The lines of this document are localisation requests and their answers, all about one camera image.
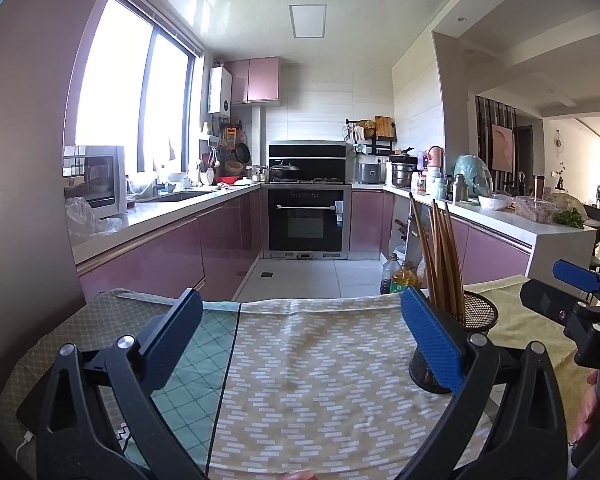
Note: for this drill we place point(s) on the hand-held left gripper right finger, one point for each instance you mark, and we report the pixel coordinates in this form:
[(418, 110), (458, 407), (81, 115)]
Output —
[(430, 340)]

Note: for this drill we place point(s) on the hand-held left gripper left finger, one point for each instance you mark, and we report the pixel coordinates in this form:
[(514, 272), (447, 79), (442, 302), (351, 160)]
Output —
[(175, 335)]

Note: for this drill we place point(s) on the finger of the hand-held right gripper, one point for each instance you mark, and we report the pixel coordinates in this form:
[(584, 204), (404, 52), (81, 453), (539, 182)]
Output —
[(540, 294), (577, 276)]

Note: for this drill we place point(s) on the black mesh utensil holder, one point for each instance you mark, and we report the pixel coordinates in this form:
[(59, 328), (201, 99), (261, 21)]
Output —
[(480, 310)]

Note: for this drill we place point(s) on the dark wooden chopstick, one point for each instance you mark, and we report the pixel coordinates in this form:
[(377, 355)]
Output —
[(419, 240)]

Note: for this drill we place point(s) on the person's right hand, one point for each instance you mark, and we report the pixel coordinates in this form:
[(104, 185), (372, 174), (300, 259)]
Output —
[(590, 405)]

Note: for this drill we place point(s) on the green leafy herbs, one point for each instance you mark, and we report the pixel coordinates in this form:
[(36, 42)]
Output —
[(570, 217)]

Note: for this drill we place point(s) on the pink base cabinets with island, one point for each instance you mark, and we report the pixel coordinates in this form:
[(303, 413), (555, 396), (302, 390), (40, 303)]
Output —
[(490, 255)]

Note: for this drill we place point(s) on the yellow cooking oil bottle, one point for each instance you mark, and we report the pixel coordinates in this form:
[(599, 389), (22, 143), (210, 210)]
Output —
[(404, 280)]

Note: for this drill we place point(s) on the pink base cabinets with window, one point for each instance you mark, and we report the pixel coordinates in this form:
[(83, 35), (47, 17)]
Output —
[(165, 260)]

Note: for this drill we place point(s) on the clear plastic container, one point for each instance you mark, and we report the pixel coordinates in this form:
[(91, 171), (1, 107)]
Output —
[(535, 209)]

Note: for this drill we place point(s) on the yellow-green diamond tablecloth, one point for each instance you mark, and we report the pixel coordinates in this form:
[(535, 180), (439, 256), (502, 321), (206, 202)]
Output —
[(80, 325)]

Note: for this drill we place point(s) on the dark red tumbler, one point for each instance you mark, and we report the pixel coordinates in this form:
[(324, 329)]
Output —
[(538, 186)]

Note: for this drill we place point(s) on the white bowl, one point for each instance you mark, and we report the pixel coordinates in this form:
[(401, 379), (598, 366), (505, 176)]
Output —
[(495, 202)]

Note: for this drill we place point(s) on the beige and teal patterned tablecloth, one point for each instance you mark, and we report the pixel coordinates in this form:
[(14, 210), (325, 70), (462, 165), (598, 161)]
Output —
[(320, 360)]

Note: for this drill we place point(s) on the steel thermos flask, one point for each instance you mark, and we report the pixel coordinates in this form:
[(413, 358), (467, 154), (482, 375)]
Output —
[(460, 187)]

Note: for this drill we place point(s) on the kitchen sink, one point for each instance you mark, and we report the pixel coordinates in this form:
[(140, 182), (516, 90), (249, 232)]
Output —
[(180, 196)]

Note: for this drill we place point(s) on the green plastic bag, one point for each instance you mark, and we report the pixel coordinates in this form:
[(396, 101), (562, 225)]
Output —
[(472, 172)]

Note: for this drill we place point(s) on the clear plastic bag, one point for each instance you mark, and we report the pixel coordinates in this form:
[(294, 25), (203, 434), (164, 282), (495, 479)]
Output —
[(80, 217)]

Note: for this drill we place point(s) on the steel stock pot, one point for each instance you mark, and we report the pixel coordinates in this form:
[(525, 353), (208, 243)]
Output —
[(402, 174)]

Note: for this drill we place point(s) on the built-in black oven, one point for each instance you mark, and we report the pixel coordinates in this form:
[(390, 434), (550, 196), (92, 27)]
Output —
[(305, 225)]

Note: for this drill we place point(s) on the pink kettle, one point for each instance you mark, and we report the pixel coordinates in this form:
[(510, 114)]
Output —
[(435, 156)]

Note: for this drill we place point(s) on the silver countertop oven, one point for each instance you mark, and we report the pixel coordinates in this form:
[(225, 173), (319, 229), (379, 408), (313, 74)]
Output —
[(92, 177)]

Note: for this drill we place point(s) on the hanging frying pan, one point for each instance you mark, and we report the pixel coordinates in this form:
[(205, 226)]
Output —
[(243, 152)]

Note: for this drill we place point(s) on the black wok with lid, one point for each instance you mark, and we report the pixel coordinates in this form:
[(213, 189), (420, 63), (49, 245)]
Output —
[(284, 170)]

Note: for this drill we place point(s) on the wooden cutting board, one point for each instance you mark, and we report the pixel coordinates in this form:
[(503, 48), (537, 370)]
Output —
[(385, 126)]

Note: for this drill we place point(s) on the black range hood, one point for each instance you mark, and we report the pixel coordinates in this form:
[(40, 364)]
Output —
[(307, 152)]

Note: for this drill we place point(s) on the white water heater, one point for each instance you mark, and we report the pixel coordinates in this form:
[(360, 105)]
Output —
[(220, 91)]

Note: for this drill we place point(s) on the kitchen window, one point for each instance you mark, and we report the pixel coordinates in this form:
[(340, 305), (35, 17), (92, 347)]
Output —
[(115, 85)]

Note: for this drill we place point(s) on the ceiling light panel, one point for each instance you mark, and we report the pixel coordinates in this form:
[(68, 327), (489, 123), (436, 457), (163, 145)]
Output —
[(307, 21)]

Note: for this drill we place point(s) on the wall clock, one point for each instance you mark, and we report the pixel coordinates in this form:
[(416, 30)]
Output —
[(559, 141)]

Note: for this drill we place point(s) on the framed wall picture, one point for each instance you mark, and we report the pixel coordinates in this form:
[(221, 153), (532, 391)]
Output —
[(502, 147)]

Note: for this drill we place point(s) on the black wall storage rack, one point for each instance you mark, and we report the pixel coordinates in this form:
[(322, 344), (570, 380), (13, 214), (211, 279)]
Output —
[(380, 144)]

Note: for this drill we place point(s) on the pink wall cabinet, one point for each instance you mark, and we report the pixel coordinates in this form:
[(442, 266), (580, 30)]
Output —
[(252, 80)]

